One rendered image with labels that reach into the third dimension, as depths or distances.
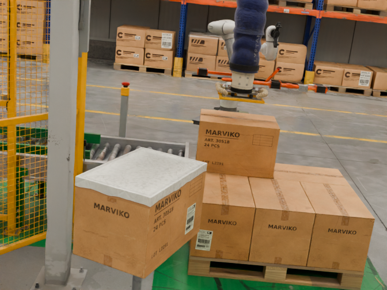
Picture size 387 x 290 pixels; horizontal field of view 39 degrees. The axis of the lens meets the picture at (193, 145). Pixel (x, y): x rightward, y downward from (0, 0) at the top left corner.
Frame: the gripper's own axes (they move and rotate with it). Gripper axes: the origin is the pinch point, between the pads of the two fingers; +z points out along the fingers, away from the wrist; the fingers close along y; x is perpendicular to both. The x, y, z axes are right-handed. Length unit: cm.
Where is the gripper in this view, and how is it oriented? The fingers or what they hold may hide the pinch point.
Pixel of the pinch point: (278, 35)
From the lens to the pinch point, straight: 440.1
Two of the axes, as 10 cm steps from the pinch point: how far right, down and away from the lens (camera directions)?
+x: -10.0, -0.9, -0.3
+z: 0.0, 2.9, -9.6
